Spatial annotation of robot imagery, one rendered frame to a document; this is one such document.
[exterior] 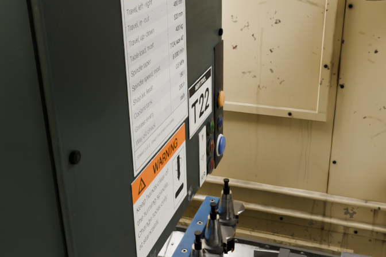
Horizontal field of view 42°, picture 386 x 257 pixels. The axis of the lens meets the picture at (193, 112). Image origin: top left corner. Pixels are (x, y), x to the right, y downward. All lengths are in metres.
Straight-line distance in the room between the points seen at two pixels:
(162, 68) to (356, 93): 1.01
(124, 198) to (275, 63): 1.04
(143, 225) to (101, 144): 0.15
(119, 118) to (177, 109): 0.15
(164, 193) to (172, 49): 0.17
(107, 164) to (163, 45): 0.16
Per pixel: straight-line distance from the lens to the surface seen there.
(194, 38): 0.64
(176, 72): 0.58
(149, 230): 0.57
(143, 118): 0.51
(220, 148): 0.79
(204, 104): 0.70
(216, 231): 1.17
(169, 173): 0.60
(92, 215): 0.45
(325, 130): 1.54
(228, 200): 1.25
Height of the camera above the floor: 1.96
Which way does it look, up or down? 23 degrees down
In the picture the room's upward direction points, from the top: 1 degrees counter-clockwise
